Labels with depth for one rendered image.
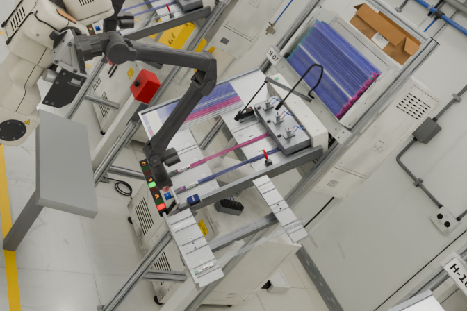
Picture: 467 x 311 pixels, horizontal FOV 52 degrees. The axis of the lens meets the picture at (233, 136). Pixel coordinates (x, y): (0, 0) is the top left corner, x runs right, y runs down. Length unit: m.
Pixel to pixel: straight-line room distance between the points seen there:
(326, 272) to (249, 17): 2.04
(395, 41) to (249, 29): 1.24
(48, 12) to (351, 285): 2.93
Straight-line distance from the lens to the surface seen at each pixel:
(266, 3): 3.49
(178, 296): 2.25
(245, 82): 2.63
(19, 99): 1.88
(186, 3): 3.30
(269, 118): 2.33
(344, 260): 3.88
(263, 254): 2.72
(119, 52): 1.65
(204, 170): 2.24
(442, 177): 3.60
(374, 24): 2.75
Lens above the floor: 1.82
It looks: 21 degrees down
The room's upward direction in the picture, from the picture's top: 39 degrees clockwise
